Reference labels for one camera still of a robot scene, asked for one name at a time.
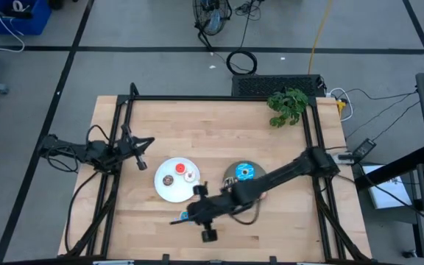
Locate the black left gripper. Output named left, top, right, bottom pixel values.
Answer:
left=116, top=124, right=157, bottom=172

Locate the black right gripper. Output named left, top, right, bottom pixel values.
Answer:
left=188, top=185, right=235, bottom=243

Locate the large blue-iced donut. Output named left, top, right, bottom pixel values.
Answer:
left=235, top=162, right=256, bottom=182

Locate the round white plate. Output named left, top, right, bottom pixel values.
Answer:
left=154, top=157, right=202, bottom=204

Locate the grey-beige shallow bowl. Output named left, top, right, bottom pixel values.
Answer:
left=222, top=160, right=268, bottom=202

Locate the green potted plant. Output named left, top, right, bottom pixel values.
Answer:
left=266, top=87, right=308, bottom=129

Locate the black floor fan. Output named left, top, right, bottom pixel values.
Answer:
left=191, top=0, right=233, bottom=51

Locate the large blue plastic bin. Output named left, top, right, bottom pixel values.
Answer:
left=0, top=0, right=53, bottom=37

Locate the black power adapter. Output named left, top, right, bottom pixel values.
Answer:
left=351, top=138, right=378, bottom=160

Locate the black desk bar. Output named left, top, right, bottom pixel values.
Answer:
left=354, top=145, right=424, bottom=192

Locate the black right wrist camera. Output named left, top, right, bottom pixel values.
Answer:
left=187, top=202, right=200, bottom=225

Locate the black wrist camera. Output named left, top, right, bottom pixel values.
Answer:
left=187, top=202, right=200, bottom=225
left=120, top=138, right=136, bottom=155

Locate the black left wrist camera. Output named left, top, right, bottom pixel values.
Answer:
left=120, top=138, right=136, bottom=155

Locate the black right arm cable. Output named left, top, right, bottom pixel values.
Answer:
left=230, top=200, right=261, bottom=227

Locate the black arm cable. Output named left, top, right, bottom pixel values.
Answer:
left=230, top=200, right=261, bottom=227
left=63, top=169, right=102, bottom=255

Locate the black left camera cable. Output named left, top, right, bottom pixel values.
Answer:
left=85, top=124, right=110, bottom=145

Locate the black aluminium table frame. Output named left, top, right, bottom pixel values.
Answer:
left=57, top=82, right=373, bottom=264

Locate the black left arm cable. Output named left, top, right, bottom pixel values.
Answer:
left=63, top=169, right=102, bottom=255

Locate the coiled black cable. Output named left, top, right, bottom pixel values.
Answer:
left=225, top=49, right=258, bottom=76

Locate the thin white cable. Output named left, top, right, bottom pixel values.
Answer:
left=0, top=0, right=26, bottom=53

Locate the white power cable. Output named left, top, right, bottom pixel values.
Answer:
left=328, top=87, right=355, bottom=122

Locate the yellow cable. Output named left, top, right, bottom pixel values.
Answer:
left=307, top=0, right=333, bottom=74

